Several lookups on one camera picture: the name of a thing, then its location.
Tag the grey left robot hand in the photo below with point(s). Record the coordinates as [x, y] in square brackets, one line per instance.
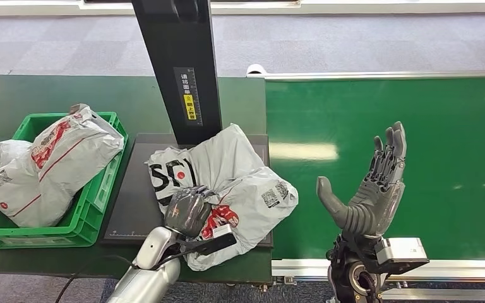
[188, 211]

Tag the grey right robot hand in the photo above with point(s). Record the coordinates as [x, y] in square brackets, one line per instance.
[372, 205]

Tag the white SF courier package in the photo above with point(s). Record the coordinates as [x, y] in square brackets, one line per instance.
[242, 175]

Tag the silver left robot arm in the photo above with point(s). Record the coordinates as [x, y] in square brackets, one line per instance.
[154, 267]

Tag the green conveyor belt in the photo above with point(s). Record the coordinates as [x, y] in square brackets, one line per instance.
[456, 146]

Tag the grey package with red print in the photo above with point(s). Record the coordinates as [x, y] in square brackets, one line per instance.
[73, 161]

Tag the crumpled white grey package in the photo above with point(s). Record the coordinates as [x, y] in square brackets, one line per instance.
[8, 180]

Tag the green plastic crate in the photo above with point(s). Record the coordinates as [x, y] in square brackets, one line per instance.
[98, 196]

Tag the black and yellow ruler label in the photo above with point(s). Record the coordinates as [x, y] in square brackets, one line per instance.
[189, 96]

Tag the black scanner column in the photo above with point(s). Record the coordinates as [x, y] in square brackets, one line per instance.
[179, 42]

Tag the black scanner base plate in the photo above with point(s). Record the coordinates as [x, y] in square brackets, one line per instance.
[138, 200]

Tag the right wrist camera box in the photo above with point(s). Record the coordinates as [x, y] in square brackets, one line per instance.
[401, 253]

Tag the aluminium conveyor side rail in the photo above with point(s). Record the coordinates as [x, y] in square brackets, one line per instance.
[460, 268]
[393, 75]

